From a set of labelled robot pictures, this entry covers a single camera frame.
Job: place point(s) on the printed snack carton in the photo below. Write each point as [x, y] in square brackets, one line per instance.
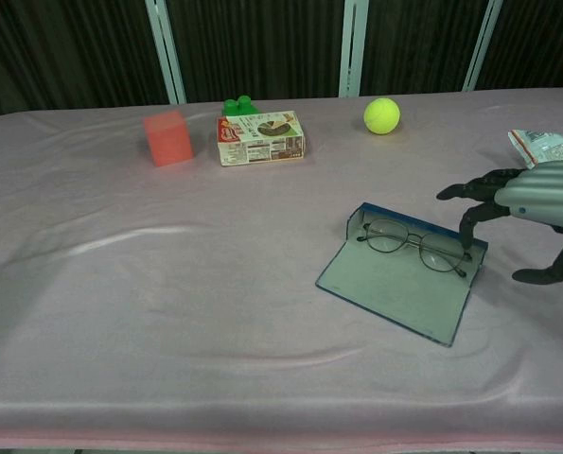
[259, 139]

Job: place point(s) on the pink tablecloth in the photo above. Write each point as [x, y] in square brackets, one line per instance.
[167, 293]

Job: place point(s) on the red foam block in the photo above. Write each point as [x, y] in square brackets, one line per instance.
[170, 139]

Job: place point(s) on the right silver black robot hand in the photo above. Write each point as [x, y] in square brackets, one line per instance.
[541, 189]

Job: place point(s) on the thin metal eyeglasses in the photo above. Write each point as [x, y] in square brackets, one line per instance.
[387, 234]

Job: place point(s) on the yellow tennis ball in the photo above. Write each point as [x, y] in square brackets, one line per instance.
[381, 116]

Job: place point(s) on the blue glasses case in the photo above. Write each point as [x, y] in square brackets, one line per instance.
[404, 293]

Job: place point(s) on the white metal frame post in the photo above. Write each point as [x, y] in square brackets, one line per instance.
[482, 45]
[167, 52]
[354, 47]

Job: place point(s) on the green toy brick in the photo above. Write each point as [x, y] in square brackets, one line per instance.
[238, 106]

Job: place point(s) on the crinkled snack bag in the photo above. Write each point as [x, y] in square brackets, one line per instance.
[541, 144]

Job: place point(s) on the dark pleated curtain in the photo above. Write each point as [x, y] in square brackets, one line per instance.
[262, 47]

